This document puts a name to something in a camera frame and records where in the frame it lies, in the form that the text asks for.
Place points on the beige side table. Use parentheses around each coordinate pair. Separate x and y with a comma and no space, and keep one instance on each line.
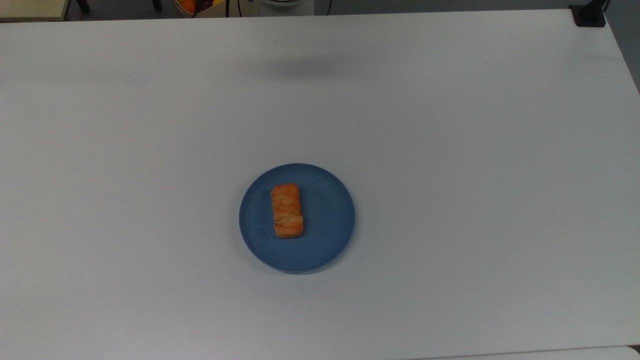
(30,9)

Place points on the black table clamp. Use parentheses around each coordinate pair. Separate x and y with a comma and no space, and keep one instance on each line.
(588,18)

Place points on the beige fruit container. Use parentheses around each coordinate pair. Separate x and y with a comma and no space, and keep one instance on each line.
(205,13)

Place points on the blue round plate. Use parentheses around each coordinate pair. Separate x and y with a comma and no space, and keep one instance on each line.
(327,225)

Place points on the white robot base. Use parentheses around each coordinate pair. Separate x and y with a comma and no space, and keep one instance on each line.
(306,8)

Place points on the orange fruit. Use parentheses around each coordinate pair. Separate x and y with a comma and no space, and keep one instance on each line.
(188,5)

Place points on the orange glazed bread piece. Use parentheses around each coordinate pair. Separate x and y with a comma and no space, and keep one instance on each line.
(287,210)

